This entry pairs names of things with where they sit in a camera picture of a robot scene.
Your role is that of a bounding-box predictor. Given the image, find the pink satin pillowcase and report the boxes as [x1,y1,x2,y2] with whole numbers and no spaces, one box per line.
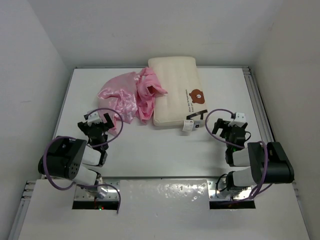
[97,67,168,125]

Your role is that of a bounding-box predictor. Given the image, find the cream pillow with bear print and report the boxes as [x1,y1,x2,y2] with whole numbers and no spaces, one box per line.
[148,56,208,136]

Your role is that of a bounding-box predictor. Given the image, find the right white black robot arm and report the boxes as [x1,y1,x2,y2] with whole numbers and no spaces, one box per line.
[212,118,295,199]

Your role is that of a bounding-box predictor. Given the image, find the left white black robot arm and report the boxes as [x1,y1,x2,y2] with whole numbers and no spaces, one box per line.
[38,112,114,186]

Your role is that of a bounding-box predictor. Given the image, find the white foam front board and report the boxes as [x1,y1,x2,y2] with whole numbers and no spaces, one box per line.
[19,179,309,240]

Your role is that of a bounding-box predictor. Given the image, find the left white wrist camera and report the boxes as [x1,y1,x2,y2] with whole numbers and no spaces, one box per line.
[84,112,100,123]

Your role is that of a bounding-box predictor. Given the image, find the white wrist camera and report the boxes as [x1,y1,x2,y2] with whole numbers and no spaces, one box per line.
[84,112,100,123]
[231,112,247,123]

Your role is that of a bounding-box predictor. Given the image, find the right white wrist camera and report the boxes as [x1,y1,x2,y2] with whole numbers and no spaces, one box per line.
[231,112,247,123]

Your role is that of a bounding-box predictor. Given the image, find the right aluminium frame rail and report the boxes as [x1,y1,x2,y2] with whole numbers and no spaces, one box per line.
[242,66,275,142]

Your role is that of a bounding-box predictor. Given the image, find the aluminium frame rail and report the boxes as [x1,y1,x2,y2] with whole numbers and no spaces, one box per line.
[242,66,275,142]
[8,180,36,240]

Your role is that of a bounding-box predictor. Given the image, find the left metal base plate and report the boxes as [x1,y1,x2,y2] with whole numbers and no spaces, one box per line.
[74,183,120,202]

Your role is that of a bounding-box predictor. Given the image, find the metal base plate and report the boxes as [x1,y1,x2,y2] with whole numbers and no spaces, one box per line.
[207,178,252,202]
[74,183,120,202]

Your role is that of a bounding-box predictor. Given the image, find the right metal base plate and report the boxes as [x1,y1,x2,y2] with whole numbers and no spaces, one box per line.
[207,178,252,202]

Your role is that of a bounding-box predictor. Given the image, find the left aluminium frame rail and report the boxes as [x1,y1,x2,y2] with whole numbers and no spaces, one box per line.
[8,180,36,240]

